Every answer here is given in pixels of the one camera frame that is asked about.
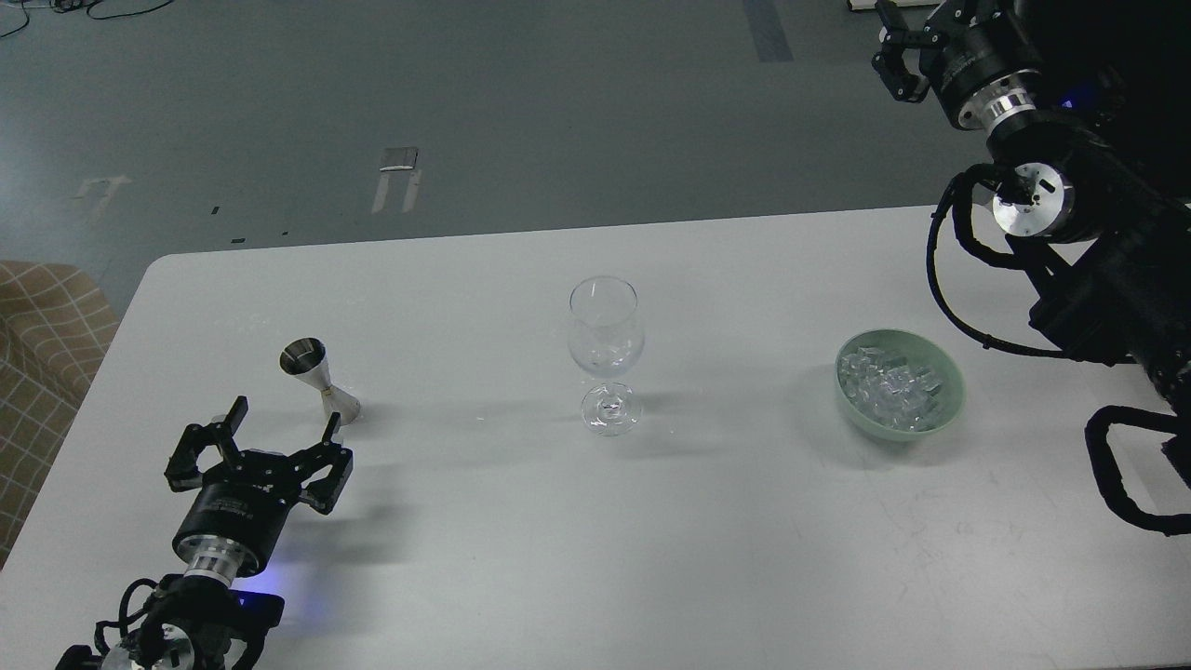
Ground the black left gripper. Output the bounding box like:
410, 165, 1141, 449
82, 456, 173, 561
166, 395, 354, 578

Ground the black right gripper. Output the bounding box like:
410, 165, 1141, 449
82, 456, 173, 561
872, 1, 1043, 130

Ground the steel double jigger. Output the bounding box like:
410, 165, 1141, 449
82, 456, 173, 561
279, 338, 362, 425

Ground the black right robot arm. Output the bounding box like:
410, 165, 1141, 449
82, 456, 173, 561
871, 1, 1190, 537

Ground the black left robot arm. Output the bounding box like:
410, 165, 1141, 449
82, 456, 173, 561
57, 397, 354, 669

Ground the pile of ice cubes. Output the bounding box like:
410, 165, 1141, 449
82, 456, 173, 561
836, 346, 944, 433

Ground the clear wine glass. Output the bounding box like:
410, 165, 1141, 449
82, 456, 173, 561
569, 275, 644, 436

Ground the beige checkered sofa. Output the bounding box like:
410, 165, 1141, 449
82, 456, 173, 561
1, 259, 120, 563

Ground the green bowl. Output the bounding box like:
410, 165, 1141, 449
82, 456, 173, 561
833, 328, 967, 444

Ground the metal floor plate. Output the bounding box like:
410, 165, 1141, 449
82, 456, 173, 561
378, 148, 420, 173

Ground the black floor cable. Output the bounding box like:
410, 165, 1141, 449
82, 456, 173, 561
0, 0, 174, 40

